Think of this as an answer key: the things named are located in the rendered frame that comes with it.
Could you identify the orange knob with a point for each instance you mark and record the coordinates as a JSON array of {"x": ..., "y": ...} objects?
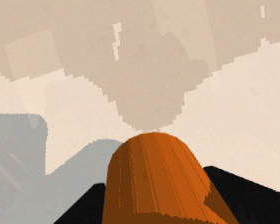
[{"x": 154, "y": 178}]

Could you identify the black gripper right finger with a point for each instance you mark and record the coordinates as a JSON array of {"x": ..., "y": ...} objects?
[{"x": 249, "y": 202}]

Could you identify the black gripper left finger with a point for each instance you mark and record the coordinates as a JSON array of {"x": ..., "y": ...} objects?
[{"x": 89, "y": 208}]

